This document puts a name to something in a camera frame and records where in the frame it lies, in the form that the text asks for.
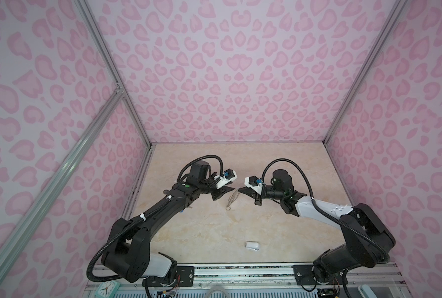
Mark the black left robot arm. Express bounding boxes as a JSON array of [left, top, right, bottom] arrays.
[[87, 156, 237, 284]]

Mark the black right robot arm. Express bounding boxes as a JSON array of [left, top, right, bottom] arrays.
[[239, 170, 396, 284]]

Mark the small white plastic object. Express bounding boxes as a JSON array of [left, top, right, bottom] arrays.
[[245, 242, 260, 251]]

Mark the teal box corner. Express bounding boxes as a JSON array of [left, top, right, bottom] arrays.
[[358, 284, 378, 298]]

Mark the teal alarm clock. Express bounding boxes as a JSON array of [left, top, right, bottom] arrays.
[[94, 277, 120, 298]]

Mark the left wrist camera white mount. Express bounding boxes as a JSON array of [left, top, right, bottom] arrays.
[[215, 169, 237, 189]]

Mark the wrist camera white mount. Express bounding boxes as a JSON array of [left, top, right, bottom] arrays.
[[245, 176, 264, 187], [215, 169, 237, 189]]

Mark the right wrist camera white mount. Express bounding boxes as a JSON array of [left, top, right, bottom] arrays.
[[245, 176, 264, 187]]

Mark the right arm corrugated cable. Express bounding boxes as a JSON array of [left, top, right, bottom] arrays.
[[261, 158, 391, 264]]

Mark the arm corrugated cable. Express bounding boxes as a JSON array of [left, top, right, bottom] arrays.
[[261, 158, 391, 264], [86, 154, 225, 283]]

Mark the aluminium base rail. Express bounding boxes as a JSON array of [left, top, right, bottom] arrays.
[[80, 261, 412, 298]]

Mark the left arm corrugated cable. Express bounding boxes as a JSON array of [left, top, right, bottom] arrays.
[[86, 154, 225, 283]]

